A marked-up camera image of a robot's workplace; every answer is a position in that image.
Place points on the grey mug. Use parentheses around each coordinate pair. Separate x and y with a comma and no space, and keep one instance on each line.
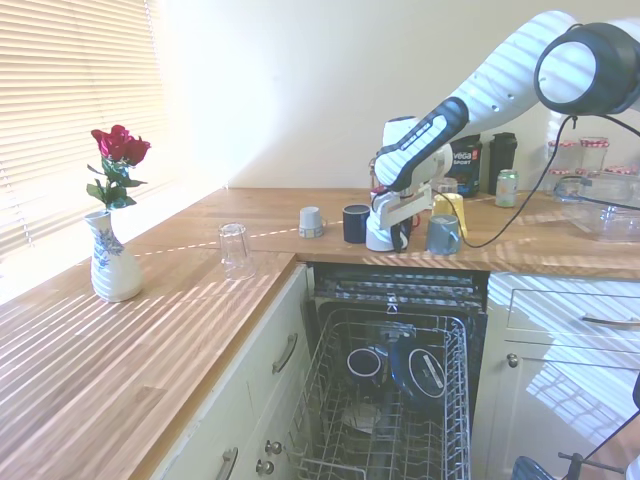
(441,235)

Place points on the open dishwasher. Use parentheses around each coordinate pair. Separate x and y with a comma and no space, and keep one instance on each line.
(400,292)

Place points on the dark blue oval bowl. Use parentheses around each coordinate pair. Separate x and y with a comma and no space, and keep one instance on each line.
(420,372)

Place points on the cream cabinet with drawers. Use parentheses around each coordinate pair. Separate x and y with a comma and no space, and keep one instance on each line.
(240,390)

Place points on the white IKEA mug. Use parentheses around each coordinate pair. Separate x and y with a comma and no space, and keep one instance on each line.
(378,239)

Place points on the black shaker bottle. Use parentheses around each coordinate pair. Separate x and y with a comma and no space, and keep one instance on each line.
(502,160)

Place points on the clear drinking glass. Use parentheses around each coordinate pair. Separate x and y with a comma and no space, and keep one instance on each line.
(235,252)

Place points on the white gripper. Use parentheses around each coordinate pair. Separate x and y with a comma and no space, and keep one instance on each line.
(402,207)

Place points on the red roses with green leaves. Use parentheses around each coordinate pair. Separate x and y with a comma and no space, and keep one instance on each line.
(120,145)

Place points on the yellow mug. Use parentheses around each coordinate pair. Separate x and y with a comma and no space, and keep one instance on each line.
(452,205)

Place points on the white vase blue floral print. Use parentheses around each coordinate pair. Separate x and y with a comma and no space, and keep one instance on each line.
(114,270)

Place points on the dark navy mug white rim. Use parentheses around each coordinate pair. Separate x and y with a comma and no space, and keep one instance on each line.
(363,365)

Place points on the large clear glass bowl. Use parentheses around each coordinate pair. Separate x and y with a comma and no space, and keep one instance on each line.
(600,192)

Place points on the white patterned cup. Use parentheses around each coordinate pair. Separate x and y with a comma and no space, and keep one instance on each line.
(311,221)

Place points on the cream cabinet with door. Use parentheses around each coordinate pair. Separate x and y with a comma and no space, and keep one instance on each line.
(550,380)

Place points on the black Vega Sport tub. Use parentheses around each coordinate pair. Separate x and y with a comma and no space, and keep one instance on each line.
(465,160)

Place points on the cream window blind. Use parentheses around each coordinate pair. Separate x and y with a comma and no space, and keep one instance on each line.
(75,125)

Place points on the blue round object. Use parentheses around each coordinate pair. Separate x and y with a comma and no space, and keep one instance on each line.
(531,469)

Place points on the blue enamel mug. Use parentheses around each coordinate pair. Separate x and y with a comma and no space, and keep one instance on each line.
(355,225)

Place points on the glass jar red checked lid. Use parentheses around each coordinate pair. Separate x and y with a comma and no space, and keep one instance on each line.
(556,182)
(620,170)
(561,155)
(594,152)

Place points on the round metal knob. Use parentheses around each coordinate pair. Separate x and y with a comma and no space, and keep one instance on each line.
(273,446)
(265,467)
(512,359)

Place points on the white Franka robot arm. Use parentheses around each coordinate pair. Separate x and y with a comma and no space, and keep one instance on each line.
(500,85)

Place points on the green and white drink can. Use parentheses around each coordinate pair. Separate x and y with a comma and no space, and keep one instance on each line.
(506,190)

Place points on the black metal clamp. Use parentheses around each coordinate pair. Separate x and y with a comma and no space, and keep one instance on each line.
(577,462)

